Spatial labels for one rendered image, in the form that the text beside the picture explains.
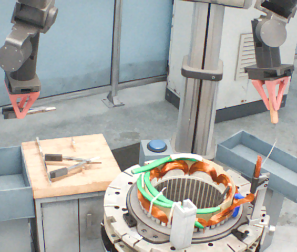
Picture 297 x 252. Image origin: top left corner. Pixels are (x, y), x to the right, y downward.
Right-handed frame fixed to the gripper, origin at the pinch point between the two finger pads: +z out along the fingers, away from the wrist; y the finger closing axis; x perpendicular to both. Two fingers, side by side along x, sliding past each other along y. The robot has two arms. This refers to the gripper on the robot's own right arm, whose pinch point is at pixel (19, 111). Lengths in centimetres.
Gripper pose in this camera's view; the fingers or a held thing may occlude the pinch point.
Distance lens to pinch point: 119.5
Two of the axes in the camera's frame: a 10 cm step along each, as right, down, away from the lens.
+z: -1.8, 8.4, 5.1
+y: 4.0, 5.3, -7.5
